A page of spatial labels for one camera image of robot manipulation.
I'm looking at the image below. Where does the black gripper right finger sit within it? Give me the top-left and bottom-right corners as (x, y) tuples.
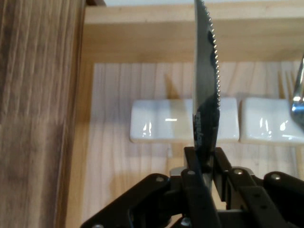
(213, 147), (304, 228)

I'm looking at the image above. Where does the light wooden drawer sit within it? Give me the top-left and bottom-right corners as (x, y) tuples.
(56, 0), (304, 228)

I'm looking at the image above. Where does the silver serrated table knife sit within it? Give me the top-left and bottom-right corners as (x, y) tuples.
(191, 0), (222, 190)

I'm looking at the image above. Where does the silver metal fork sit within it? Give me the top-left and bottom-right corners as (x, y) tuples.
(288, 54), (304, 133)

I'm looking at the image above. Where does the dark brown wooden cabinet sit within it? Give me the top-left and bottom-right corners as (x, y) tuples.
(0, 0), (106, 228)

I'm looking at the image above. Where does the white ceramic cutlery rest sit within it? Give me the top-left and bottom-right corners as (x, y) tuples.
(129, 97), (240, 144)
(238, 97), (304, 145)

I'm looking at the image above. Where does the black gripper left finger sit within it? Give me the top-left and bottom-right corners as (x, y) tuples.
(79, 146), (222, 228)

